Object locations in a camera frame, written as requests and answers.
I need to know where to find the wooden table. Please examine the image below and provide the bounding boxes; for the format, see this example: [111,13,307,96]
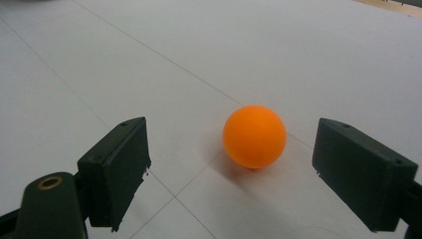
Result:
[352,0,422,19]

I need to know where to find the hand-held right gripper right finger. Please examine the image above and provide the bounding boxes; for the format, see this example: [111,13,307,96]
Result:
[312,118,420,233]

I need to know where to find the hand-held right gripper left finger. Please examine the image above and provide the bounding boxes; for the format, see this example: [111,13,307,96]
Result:
[77,116,152,233]

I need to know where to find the orange ball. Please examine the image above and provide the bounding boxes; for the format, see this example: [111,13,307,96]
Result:
[222,105,288,170]

